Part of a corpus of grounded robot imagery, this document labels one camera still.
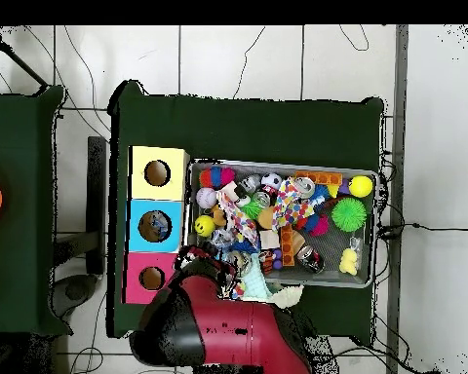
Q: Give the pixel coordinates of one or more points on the mint green cloth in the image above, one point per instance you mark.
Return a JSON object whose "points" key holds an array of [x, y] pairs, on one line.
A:
{"points": [[254, 284]]}

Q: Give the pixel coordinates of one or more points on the crushed red black can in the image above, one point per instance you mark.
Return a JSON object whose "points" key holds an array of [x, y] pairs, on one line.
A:
{"points": [[310, 259]]}

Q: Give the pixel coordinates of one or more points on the cream muslin cloth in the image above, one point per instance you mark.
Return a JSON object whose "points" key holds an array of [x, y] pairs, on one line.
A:
{"points": [[290, 296]]}

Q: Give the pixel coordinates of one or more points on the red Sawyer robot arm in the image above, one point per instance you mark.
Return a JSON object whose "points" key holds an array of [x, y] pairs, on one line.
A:
{"points": [[234, 331]]}

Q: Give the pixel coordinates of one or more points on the wooden box with three holes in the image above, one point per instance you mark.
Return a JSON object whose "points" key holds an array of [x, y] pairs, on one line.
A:
{"points": [[140, 234]]}

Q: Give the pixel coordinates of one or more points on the shallow clear bin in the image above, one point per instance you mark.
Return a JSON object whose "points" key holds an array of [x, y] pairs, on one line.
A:
{"points": [[372, 218]]}

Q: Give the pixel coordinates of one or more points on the white baseball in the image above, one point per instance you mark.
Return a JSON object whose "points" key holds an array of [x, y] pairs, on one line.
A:
{"points": [[207, 197]]}

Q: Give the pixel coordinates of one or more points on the rainbow spiky toy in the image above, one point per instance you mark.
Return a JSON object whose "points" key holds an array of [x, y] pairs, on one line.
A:
{"points": [[218, 177]]}

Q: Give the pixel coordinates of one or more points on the yellow smiley ball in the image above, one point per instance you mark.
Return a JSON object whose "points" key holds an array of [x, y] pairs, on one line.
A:
{"points": [[204, 226]]}

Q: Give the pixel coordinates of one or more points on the black and white soccer ball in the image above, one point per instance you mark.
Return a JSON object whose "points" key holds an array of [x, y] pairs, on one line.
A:
{"points": [[271, 182]]}

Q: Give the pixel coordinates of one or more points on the small polka dot cloth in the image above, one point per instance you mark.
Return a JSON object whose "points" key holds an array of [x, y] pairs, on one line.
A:
{"points": [[285, 204]]}

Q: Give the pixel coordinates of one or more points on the crushed silver can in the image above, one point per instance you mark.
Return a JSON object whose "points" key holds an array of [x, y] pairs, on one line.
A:
{"points": [[304, 188]]}

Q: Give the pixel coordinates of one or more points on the large green spiky ball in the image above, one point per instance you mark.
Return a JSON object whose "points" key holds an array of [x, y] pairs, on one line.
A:
{"points": [[349, 214]]}

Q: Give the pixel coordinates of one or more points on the yellow rubber duck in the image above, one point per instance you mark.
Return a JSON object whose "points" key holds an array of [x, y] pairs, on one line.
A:
{"points": [[349, 262]]}

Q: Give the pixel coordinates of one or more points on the black flat panel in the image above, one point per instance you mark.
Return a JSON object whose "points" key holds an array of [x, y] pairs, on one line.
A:
{"points": [[97, 202]]}

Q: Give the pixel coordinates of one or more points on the grey floor stand base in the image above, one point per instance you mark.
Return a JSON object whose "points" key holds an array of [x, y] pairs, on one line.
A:
{"points": [[74, 290]]}

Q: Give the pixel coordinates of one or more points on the green covered side table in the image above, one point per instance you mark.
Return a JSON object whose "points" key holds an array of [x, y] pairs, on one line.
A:
{"points": [[23, 234]]}

